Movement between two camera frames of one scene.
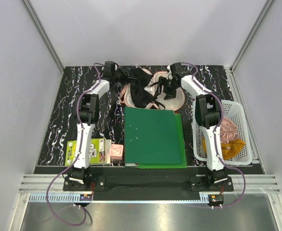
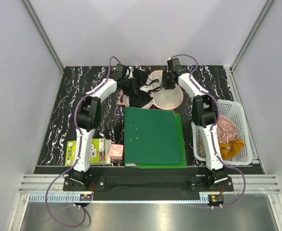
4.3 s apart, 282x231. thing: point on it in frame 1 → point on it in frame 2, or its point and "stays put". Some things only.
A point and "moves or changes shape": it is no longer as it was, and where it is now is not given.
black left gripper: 126,75 → 132,91
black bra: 139,78 moves or changes shape
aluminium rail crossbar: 255,183 stays put
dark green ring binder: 151,136 stays put
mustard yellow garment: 229,150 stays put
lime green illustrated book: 100,152 stays put
